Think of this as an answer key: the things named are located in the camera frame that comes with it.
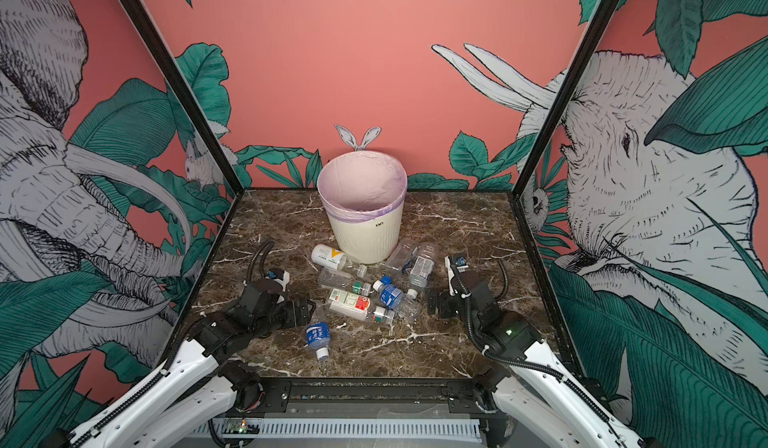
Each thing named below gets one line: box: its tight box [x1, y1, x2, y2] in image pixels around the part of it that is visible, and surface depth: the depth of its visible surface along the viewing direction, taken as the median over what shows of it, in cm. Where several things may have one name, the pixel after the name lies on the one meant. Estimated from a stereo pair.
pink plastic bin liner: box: [317, 150, 408, 223], surface depth 93 cm
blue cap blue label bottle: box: [372, 279, 406, 310], surface depth 88 cm
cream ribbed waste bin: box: [326, 200, 405, 265], surface depth 88 cm
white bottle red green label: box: [328, 288, 371, 321], surface depth 86 cm
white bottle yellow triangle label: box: [311, 244, 368, 278], surface depth 97 cm
